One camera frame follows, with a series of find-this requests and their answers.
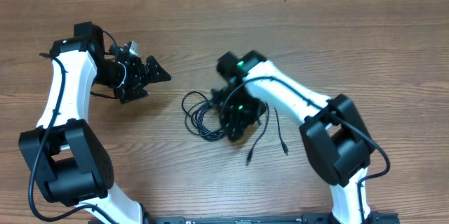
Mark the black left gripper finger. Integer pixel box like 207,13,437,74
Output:
119,88,148,104
145,55,172,84

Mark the black USB-A cable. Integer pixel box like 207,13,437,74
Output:
181,91,227,143

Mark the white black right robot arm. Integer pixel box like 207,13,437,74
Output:
213,51,375,223

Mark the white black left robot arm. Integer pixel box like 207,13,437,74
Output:
18,22,170,223

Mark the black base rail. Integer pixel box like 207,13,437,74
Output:
87,211,401,224

